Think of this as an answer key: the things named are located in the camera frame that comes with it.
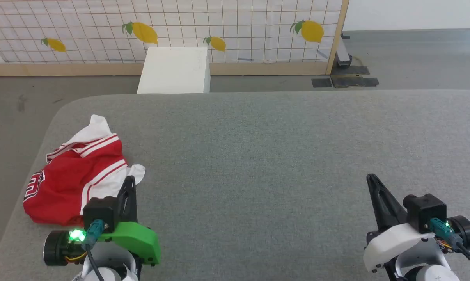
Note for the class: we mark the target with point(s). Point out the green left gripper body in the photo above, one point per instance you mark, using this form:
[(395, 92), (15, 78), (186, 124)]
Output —
[(137, 240)]

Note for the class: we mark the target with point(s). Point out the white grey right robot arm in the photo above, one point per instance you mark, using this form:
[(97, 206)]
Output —
[(426, 261)]

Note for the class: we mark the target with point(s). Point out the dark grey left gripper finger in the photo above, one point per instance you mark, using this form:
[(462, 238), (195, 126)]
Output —
[(128, 205)]

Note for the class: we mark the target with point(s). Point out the small black floor plate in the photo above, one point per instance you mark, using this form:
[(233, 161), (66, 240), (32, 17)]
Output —
[(321, 82)]

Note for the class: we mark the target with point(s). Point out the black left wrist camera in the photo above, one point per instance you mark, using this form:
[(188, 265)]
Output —
[(99, 212)]

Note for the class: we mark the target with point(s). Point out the large black floor plate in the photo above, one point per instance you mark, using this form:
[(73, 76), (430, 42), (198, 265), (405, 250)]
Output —
[(353, 80)]

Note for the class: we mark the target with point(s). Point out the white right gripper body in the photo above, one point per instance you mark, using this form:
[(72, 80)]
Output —
[(394, 242)]

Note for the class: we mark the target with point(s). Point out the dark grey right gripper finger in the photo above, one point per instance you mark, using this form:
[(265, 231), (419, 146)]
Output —
[(385, 208)]

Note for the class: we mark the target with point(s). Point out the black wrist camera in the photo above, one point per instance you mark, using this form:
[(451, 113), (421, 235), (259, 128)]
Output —
[(426, 210), (99, 212)]

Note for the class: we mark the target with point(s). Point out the grey metal partition foot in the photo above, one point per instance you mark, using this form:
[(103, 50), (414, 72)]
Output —
[(343, 54)]

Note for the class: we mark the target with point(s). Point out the white box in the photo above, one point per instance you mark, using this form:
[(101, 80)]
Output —
[(174, 70)]

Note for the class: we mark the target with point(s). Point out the lemon print partition screen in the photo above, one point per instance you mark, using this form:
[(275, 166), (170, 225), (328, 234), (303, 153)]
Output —
[(238, 35)]

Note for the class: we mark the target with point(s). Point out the red and white jersey shirt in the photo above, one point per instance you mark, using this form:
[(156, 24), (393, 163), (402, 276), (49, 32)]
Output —
[(69, 181)]

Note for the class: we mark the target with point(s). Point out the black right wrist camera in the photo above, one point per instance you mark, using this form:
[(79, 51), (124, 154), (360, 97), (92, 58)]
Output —
[(426, 210)]

